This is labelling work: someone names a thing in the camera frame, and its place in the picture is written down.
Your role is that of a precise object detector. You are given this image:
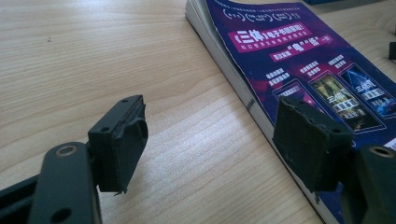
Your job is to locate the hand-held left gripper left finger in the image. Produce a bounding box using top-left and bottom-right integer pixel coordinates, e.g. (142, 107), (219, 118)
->
(88, 94), (149, 195)

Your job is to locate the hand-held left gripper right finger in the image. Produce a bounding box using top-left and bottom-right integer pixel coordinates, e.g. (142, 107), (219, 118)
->
(272, 96), (356, 193)

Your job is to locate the purple paperback book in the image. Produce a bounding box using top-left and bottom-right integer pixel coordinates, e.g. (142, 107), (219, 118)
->
(185, 0), (396, 224)

